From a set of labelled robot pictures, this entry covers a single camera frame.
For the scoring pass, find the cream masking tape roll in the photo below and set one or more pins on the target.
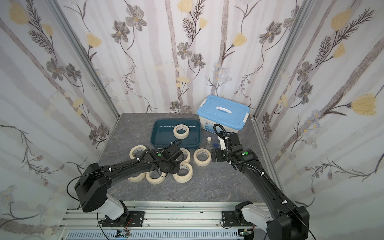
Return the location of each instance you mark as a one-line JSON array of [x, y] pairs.
[[186, 155], [184, 174], [137, 151], [138, 178], [204, 152]]

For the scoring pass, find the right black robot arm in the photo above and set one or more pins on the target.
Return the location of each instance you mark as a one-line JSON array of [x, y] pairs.
[[283, 220]]

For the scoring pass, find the teal plastic storage tray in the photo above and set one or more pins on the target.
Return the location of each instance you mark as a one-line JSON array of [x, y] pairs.
[[163, 133]]

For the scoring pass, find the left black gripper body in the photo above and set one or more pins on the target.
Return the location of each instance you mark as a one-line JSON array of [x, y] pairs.
[[173, 167]]

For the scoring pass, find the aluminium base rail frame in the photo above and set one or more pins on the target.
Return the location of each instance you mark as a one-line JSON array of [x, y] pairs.
[[161, 221]]

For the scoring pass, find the small circuit board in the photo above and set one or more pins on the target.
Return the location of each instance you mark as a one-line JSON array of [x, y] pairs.
[[122, 234]]

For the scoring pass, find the small clear bottle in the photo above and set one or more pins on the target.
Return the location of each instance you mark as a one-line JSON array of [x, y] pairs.
[[209, 143]]

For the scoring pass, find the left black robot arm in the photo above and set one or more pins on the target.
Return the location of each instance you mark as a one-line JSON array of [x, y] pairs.
[[92, 186]]

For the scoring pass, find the blue lidded storage box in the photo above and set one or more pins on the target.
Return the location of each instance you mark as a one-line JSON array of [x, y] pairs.
[[216, 110]]

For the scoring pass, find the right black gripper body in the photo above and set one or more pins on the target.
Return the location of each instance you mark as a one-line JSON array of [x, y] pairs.
[[217, 154]]

